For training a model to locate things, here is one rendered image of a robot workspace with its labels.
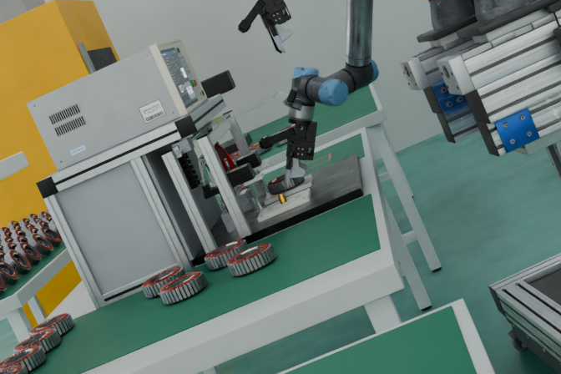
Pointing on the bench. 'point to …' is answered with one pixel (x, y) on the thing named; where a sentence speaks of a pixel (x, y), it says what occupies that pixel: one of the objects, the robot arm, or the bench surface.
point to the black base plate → (354, 189)
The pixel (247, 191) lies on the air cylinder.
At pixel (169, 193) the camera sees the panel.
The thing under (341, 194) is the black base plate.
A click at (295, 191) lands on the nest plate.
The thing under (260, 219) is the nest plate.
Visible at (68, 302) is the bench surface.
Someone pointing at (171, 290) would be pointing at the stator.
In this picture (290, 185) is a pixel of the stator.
